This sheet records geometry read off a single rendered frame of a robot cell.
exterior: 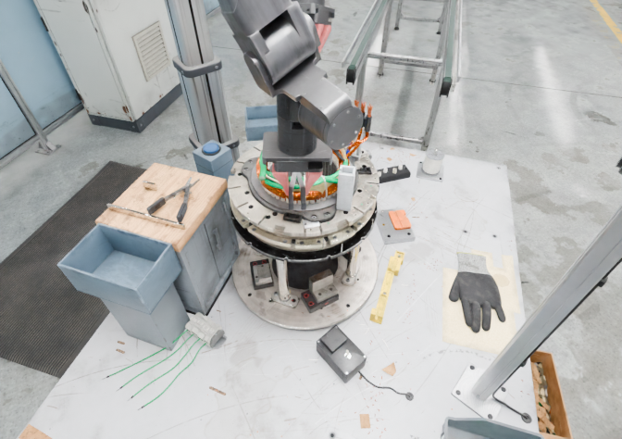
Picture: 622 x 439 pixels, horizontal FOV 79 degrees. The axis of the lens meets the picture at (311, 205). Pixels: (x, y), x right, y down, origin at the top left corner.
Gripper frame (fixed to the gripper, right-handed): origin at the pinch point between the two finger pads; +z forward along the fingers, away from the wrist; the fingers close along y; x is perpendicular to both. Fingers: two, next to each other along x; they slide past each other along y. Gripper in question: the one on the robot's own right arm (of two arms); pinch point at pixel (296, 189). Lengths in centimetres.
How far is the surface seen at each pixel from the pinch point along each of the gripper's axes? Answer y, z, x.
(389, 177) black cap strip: 32, 39, 48
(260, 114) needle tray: -10, 16, 50
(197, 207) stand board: -20.3, 13.7, 9.3
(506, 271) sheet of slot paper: 56, 40, 10
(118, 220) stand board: -35.4, 14.2, 6.3
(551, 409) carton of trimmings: 95, 107, -6
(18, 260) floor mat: -145, 124, 79
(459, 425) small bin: 31, 38, -26
